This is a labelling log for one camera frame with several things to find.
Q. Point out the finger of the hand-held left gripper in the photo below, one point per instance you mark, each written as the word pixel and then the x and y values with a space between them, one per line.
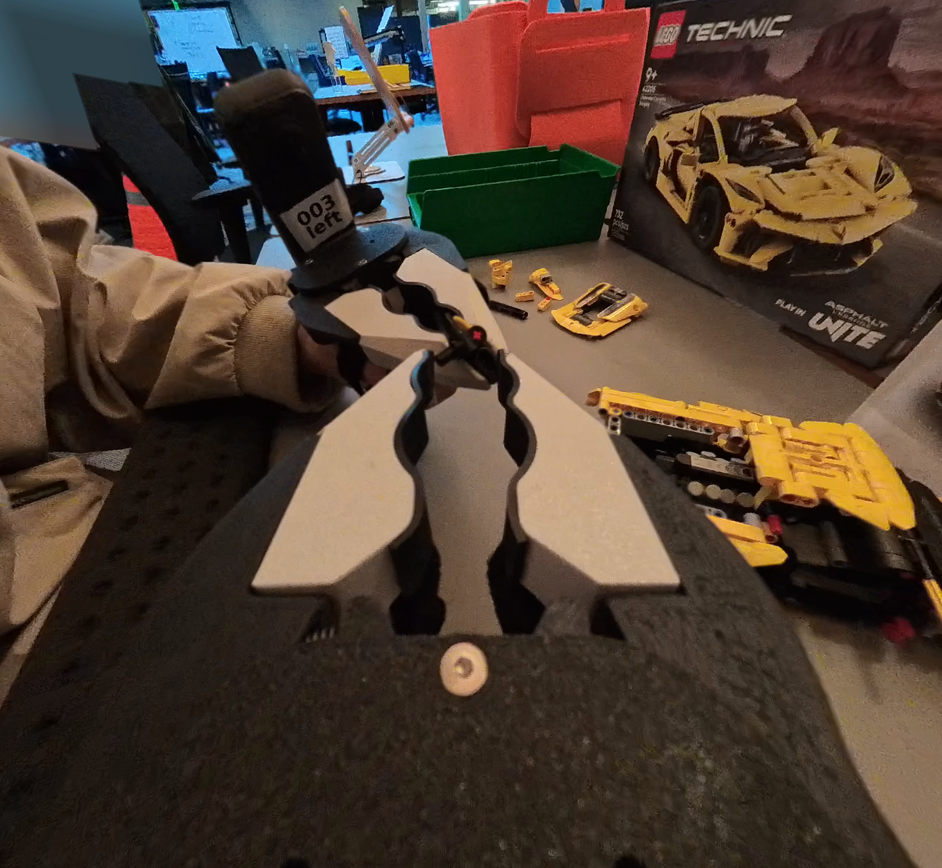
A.
pixel 449 287
pixel 368 327

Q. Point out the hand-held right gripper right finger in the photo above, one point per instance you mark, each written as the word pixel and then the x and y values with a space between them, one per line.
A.
pixel 596 515

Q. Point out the whiteboard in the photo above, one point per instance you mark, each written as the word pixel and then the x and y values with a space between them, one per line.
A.
pixel 193 40

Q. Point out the wooden articulated lamp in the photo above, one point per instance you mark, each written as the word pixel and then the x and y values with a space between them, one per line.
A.
pixel 372 167

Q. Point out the grey desk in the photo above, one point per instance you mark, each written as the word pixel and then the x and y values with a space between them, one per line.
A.
pixel 699 360

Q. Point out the orange felt bag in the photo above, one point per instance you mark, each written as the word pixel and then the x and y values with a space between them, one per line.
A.
pixel 486 88

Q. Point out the toy car set box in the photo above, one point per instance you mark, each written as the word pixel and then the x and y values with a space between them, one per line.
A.
pixel 846 73

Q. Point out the person's left forearm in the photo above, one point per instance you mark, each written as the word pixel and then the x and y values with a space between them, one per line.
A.
pixel 147 338

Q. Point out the black chair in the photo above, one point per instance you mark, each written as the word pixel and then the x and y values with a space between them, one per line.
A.
pixel 140 140

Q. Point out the person's left hand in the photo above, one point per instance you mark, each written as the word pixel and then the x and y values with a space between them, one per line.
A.
pixel 316 357

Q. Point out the orange traffic cone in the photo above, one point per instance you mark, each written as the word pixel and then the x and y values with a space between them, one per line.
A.
pixel 151 228

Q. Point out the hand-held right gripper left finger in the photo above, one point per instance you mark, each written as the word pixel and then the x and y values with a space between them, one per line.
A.
pixel 338 515

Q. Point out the person's beige jacket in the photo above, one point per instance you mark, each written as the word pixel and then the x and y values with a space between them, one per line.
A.
pixel 44 537

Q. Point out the yellow toy car panel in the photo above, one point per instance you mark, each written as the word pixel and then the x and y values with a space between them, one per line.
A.
pixel 589 320

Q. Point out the black toy axle pin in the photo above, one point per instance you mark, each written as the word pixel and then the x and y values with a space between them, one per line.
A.
pixel 508 309

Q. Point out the green plastic bin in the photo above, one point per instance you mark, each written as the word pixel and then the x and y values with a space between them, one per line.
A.
pixel 508 213

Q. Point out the small yellow toy piece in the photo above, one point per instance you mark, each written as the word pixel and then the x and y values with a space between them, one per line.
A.
pixel 502 272
pixel 543 279

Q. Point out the yellow toy car model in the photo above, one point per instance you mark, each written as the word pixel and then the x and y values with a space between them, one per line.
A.
pixel 824 471

